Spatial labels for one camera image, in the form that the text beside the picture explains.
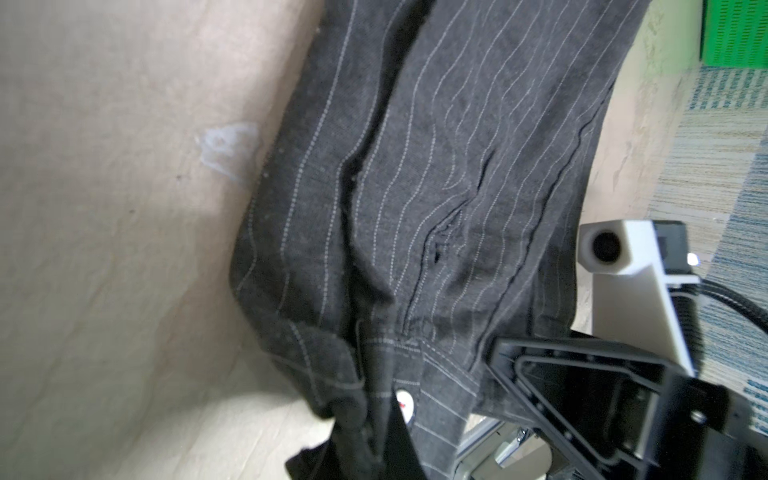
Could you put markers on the grey pinstriped long sleeve shirt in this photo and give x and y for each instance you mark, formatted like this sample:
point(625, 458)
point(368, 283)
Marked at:
point(422, 199)

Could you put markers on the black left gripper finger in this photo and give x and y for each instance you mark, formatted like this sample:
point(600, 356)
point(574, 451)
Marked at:
point(401, 461)

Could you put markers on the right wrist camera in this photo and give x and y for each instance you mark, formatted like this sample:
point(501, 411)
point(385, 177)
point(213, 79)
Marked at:
point(635, 265)

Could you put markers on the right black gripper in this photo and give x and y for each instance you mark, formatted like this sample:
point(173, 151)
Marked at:
point(616, 412)

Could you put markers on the green plastic basket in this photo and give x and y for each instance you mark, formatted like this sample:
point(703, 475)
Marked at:
point(734, 34)

